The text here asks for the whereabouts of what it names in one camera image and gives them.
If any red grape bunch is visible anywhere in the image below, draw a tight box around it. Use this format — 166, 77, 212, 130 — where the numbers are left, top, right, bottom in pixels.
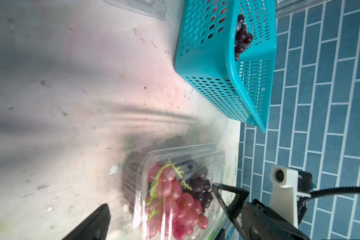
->
141, 162, 210, 240
207, 5, 228, 34

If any dark purple grape bunch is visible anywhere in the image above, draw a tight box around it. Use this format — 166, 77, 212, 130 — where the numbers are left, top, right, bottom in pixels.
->
182, 161, 214, 212

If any teal plastic basket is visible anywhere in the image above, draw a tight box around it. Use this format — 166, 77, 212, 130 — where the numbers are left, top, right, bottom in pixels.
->
175, 1, 277, 132

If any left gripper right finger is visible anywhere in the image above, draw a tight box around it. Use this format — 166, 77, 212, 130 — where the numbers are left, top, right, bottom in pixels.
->
241, 203, 309, 240

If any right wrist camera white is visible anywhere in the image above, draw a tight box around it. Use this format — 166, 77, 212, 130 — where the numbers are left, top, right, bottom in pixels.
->
269, 165, 313, 228

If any dark grape bunch middle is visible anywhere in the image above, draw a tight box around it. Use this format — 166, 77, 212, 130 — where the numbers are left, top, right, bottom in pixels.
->
234, 14, 254, 62

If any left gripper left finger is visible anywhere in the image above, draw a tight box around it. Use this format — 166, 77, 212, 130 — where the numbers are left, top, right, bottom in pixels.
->
63, 204, 111, 240

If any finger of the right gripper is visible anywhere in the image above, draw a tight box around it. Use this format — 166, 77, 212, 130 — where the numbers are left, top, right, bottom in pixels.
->
211, 183, 250, 230

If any clear clamshell container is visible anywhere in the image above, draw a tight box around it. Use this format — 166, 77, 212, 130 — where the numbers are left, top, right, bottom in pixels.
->
105, 0, 167, 21
122, 144, 225, 240

